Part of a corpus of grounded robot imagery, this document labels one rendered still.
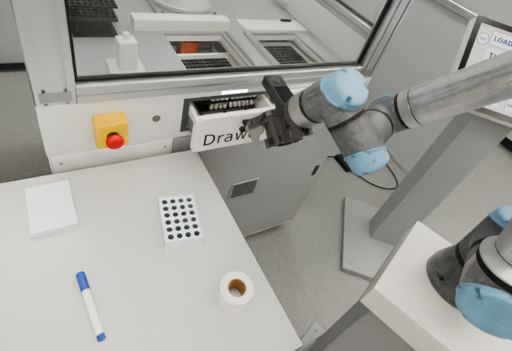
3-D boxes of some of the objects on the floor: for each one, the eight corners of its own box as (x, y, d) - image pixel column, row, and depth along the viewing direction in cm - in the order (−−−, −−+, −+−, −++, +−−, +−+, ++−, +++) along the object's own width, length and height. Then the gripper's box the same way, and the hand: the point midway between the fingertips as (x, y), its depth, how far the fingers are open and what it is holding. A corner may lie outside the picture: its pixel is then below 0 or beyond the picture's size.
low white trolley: (230, 417, 119) (303, 345, 68) (17, 550, 89) (-140, 599, 37) (174, 272, 151) (195, 148, 100) (3, 333, 121) (-92, 199, 69)
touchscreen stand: (424, 299, 173) (616, 158, 105) (340, 270, 173) (476, 110, 105) (412, 223, 210) (548, 82, 142) (343, 199, 210) (446, 46, 142)
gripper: (286, 138, 68) (240, 157, 87) (327, 131, 74) (276, 151, 92) (275, 97, 69) (232, 125, 87) (317, 93, 74) (268, 119, 93)
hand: (254, 126), depth 89 cm, fingers closed on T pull, 3 cm apart
